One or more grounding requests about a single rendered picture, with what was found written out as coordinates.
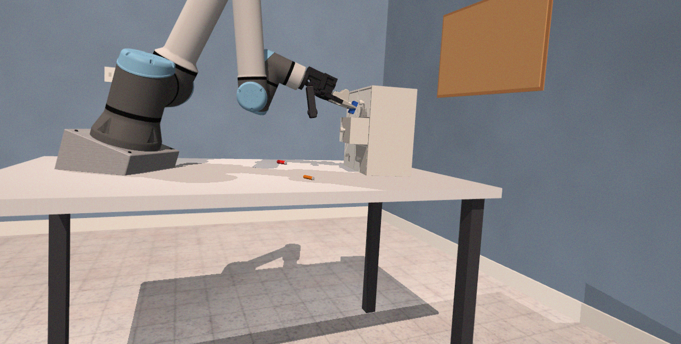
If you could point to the beige chest of drawers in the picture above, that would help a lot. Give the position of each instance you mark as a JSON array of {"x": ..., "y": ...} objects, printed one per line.
[{"x": 391, "y": 130}]

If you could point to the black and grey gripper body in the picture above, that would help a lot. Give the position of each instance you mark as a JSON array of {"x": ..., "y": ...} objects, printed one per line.
[{"x": 322, "y": 82}]

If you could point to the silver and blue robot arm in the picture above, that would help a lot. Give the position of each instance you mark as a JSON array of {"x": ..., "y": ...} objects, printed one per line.
[{"x": 144, "y": 84}]

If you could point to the blue nine-volt battery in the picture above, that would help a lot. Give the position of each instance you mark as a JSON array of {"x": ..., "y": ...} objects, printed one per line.
[{"x": 352, "y": 110}]

